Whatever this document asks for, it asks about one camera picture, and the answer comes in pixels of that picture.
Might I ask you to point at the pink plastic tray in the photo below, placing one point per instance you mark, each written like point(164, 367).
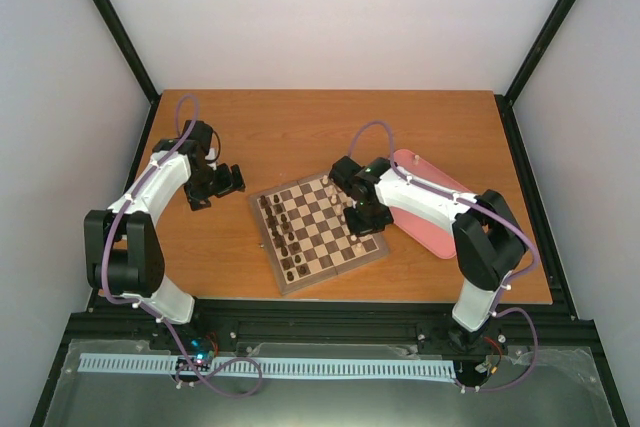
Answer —
point(435, 238)

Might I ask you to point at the light blue cable duct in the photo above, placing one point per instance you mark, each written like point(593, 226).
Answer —
point(272, 368)

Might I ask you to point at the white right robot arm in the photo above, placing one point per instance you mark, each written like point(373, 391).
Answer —
point(479, 231)

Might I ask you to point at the wooden chess board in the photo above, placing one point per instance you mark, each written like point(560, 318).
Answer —
point(325, 245)

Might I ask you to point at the black right frame post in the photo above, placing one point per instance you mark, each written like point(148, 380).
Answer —
point(543, 40)

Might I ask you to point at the black left frame post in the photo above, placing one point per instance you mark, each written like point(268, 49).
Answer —
point(119, 34)

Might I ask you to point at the black frame post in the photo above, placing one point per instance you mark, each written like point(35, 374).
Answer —
point(543, 40)
point(119, 34)

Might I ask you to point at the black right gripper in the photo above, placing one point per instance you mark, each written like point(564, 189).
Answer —
point(357, 229)

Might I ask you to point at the black aluminium base frame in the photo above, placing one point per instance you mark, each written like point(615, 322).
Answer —
point(345, 323)

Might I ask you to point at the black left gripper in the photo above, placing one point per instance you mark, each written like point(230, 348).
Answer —
point(228, 185)

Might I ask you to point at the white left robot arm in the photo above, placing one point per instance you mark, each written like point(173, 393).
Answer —
point(122, 249)

